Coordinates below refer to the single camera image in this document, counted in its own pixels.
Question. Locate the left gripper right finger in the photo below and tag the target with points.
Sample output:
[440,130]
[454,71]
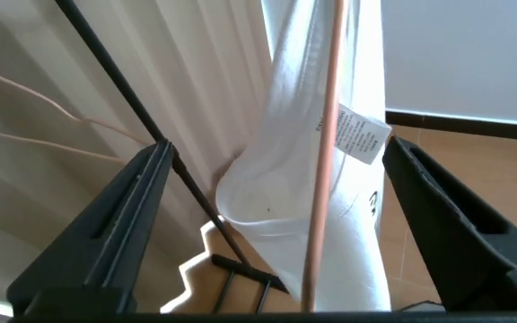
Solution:
[469,255]

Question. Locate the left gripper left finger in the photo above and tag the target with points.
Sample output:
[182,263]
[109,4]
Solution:
[106,251]

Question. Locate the white printed t-shirt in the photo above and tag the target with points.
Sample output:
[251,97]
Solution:
[281,179]

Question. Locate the black clothes rack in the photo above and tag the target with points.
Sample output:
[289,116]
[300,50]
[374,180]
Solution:
[116,76]

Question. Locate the beige curtain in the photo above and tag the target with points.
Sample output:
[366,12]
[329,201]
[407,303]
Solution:
[186,54]

